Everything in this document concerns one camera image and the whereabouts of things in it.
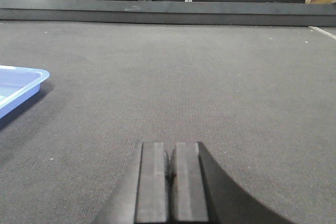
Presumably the light blue plastic tray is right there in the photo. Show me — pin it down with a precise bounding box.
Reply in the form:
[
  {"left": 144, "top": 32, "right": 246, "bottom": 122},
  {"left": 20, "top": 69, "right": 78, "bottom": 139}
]
[{"left": 1, "top": 65, "right": 50, "bottom": 118}]

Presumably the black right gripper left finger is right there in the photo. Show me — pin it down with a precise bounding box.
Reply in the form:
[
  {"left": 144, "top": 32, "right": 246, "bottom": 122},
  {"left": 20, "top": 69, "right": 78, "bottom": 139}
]
[{"left": 96, "top": 142, "right": 168, "bottom": 223}]

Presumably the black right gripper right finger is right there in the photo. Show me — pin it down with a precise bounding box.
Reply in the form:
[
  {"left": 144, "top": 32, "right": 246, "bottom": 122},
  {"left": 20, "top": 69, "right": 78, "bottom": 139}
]
[{"left": 171, "top": 142, "right": 290, "bottom": 223}]

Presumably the dark grey table mat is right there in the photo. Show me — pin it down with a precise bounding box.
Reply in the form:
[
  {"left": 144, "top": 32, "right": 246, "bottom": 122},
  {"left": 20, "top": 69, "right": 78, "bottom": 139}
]
[{"left": 1, "top": 21, "right": 335, "bottom": 223}]

